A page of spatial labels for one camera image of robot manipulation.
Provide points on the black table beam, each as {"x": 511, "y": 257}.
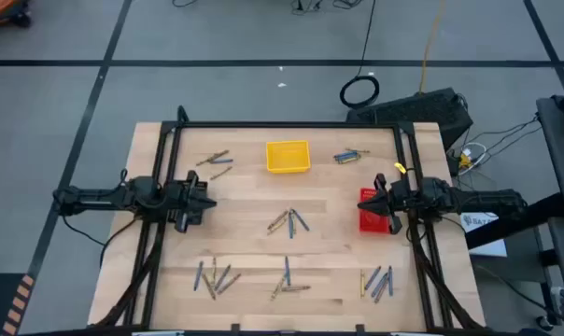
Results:
{"x": 534, "y": 212}

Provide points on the yellow crayon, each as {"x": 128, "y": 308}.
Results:
{"x": 293, "y": 215}
{"x": 362, "y": 283}
{"x": 278, "y": 227}
{"x": 221, "y": 173}

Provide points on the black metal table frame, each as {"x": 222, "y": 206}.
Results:
{"x": 286, "y": 124}

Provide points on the red plastic basket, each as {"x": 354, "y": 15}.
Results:
{"x": 370, "y": 224}

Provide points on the yellow plastic basket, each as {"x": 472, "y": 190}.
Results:
{"x": 287, "y": 157}

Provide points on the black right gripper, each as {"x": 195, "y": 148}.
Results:
{"x": 396, "y": 198}

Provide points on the white paper sign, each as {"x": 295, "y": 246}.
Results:
{"x": 478, "y": 222}

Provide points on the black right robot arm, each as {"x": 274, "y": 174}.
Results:
{"x": 473, "y": 200}

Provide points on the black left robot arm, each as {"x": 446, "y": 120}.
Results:
{"x": 100, "y": 198}

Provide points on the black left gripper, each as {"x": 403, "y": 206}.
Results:
{"x": 181, "y": 200}

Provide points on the black computer tower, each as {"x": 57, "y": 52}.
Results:
{"x": 413, "y": 112}

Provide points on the yellow plug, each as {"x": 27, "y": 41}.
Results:
{"x": 464, "y": 161}

